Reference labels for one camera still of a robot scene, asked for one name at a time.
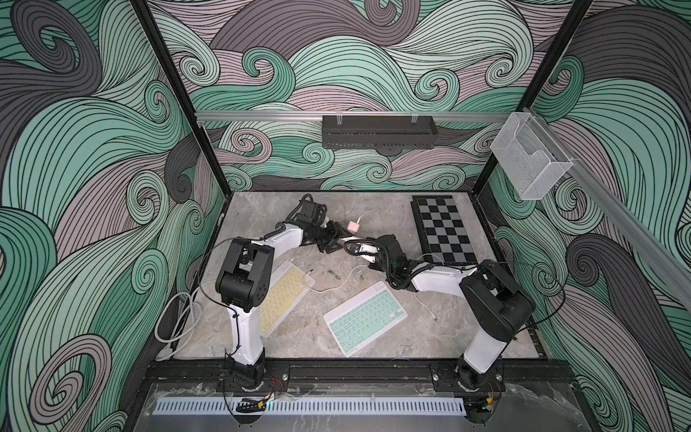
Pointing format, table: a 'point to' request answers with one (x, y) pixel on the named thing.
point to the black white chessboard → (443, 237)
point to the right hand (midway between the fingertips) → (378, 241)
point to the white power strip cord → (178, 319)
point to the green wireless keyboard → (364, 317)
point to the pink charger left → (353, 227)
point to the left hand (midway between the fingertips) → (349, 236)
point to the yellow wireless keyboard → (289, 285)
